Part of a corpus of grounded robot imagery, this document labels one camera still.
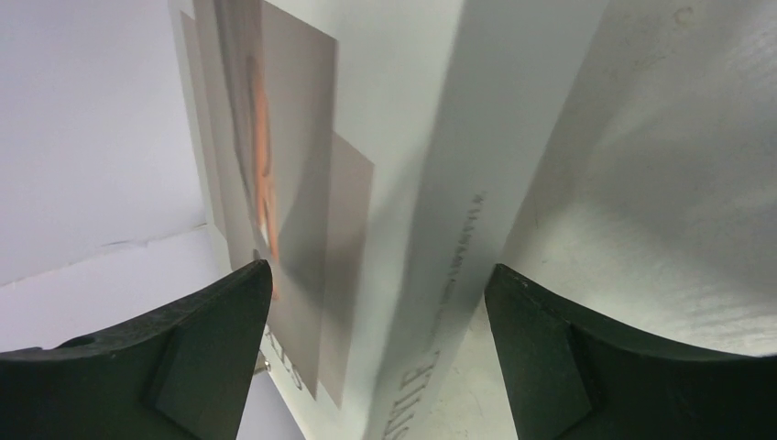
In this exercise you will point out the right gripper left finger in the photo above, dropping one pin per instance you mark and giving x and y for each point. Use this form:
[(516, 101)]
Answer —
[(181, 371)]

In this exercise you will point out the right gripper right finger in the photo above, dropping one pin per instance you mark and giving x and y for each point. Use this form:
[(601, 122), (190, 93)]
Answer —
[(573, 373)]

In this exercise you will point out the white style magazine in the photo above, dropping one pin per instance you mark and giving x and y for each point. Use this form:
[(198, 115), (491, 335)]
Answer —
[(375, 154)]

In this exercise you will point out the white two-tier shelf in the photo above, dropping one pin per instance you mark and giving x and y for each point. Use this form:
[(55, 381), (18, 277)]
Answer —
[(654, 202)]

